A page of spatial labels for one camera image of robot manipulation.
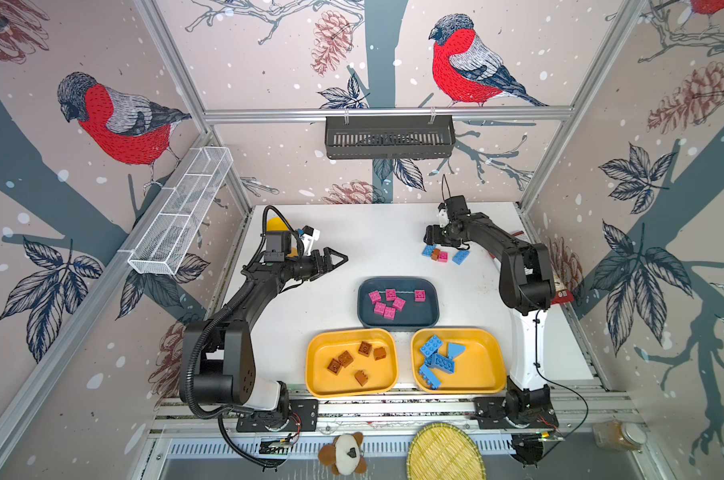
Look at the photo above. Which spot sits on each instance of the dark teal tray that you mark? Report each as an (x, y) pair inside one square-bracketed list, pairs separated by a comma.
[(414, 316)]

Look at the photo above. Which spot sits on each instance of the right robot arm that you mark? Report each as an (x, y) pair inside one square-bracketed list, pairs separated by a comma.
[(493, 289)]

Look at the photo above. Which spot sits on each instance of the blue lego brick group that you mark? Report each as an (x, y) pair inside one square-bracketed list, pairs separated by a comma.
[(428, 250)]

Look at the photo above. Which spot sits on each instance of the brown lego brick group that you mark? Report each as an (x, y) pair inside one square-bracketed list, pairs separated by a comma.
[(361, 377)]

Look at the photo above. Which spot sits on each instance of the brown lego brick small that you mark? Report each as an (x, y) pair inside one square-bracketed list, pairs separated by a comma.
[(379, 353)]

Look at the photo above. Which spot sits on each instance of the yellow plastic goblet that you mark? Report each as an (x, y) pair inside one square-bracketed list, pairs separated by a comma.
[(276, 224)]

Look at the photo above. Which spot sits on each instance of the right yellow tray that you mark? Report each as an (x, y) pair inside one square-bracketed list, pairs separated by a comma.
[(479, 369)]

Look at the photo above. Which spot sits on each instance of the blue sloped lego brick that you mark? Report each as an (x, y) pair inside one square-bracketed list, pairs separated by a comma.
[(454, 350)]

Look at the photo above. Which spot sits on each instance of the pink lego brick group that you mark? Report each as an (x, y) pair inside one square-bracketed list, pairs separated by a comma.
[(399, 303)]

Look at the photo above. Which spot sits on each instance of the black hanging basket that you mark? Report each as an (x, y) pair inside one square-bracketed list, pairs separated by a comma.
[(389, 137)]

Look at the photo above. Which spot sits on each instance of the white wire basket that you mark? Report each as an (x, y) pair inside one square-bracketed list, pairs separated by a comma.
[(171, 233)]

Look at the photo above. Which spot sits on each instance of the left yellow tray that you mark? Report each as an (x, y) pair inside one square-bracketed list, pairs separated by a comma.
[(383, 374)]

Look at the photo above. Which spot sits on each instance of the blue long lego brick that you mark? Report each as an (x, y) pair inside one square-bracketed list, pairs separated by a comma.
[(428, 376)]

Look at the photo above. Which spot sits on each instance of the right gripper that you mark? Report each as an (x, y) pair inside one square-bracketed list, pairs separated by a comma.
[(457, 242)]

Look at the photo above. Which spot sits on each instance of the glass jar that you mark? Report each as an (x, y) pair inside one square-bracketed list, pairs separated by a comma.
[(619, 436)]

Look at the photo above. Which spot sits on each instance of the brown lego brick front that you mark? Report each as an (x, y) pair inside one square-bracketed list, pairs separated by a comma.
[(346, 358)]

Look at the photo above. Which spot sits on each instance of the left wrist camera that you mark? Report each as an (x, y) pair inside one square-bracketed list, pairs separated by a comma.
[(309, 236)]

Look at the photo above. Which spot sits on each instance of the small pink lego brick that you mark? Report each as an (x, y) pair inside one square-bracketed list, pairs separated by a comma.
[(390, 313)]

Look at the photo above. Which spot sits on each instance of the yellow tray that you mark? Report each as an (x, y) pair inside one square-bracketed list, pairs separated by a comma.
[(383, 374), (479, 369)]

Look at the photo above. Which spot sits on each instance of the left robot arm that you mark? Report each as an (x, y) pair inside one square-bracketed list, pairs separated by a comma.
[(218, 370)]

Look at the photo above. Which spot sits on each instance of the large blue lego brick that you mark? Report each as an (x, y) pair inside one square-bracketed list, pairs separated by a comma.
[(431, 346)]

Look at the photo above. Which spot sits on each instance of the woven bamboo plate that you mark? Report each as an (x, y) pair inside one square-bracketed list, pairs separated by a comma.
[(442, 451)]

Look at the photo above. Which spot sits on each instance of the snack package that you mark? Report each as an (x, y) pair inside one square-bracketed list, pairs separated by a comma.
[(563, 294)]

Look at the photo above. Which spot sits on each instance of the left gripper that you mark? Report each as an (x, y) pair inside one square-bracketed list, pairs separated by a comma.
[(327, 263)]

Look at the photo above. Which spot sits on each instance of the plush toy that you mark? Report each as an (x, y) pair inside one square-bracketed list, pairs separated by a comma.
[(344, 456)]

